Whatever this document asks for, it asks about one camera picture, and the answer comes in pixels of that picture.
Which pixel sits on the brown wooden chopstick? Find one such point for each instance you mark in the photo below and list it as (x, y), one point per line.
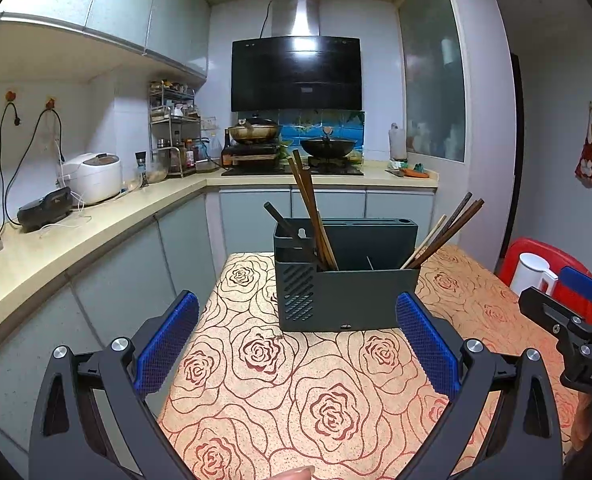
(321, 220)
(306, 210)
(313, 210)

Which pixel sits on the small kitchen knife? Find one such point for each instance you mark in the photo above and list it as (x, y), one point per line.
(393, 172)

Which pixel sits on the dark grey utensil holder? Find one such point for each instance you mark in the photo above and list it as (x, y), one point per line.
(355, 300)

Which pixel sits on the glass bowl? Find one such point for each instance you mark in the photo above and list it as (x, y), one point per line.
(157, 175)

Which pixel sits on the golden wok with lid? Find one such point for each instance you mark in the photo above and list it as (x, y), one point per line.
(254, 130)

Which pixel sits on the pepper grinder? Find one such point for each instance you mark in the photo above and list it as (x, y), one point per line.
(141, 167)

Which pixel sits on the black range hood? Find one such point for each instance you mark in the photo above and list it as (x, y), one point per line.
(296, 75)

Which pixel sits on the orange cloth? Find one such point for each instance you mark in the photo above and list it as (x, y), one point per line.
(414, 174)

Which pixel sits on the grey wall cabinets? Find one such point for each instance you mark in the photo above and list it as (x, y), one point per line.
(101, 5)

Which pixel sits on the metal spice rack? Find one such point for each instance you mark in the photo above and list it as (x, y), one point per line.
(173, 120)

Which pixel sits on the green scouring pad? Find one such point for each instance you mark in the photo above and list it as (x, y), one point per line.
(419, 166)

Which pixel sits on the black wok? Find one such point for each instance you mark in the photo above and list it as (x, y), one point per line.
(327, 145)

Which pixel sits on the person's right forearm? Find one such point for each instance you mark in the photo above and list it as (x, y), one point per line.
(590, 425)

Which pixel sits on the dark wooden chopstick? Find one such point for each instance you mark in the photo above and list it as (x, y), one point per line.
(462, 220)
(448, 220)
(281, 220)

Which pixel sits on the black electric griddle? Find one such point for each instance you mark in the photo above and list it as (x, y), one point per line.
(46, 210)

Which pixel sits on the red patterned hanging bag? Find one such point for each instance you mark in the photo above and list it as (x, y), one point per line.
(586, 165)

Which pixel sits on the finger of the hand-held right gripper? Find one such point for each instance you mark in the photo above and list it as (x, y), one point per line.
(550, 312)
(580, 282)

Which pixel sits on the grey base cabinets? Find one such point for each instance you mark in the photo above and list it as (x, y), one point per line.
(126, 290)

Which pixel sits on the frosted glass panel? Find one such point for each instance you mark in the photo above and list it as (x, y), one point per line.
(430, 70)

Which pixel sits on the red plastic stool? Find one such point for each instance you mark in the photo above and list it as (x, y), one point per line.
(570, 260)

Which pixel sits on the dark glass bottle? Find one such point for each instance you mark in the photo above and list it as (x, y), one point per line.
(227, 150)

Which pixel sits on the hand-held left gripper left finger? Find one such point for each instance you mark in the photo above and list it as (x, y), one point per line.
(168, 340)

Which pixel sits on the blue backsplash picture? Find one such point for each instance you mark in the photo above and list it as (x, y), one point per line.
(296, 127)

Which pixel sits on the light wooden chopstick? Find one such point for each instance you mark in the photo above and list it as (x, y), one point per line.
(428, 237)

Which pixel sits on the black gas stove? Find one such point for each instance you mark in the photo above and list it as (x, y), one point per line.
(256, 170)

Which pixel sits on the clear plastic jug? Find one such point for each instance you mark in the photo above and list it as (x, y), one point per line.
(208, 157)

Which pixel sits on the white electric kettle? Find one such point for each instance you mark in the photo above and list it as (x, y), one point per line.
(528, 272)

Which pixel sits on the black induction cooker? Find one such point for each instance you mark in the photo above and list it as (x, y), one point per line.
(251, 152)

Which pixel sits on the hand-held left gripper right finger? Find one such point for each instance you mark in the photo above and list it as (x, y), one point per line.
(425, 345)

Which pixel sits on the white rice cooker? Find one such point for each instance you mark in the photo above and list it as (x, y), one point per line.
(93, 180)

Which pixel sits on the beige kitchen countertop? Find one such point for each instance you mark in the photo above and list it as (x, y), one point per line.
(101, 240)

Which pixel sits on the person's left hand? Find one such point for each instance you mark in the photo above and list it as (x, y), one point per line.
(296, 474)

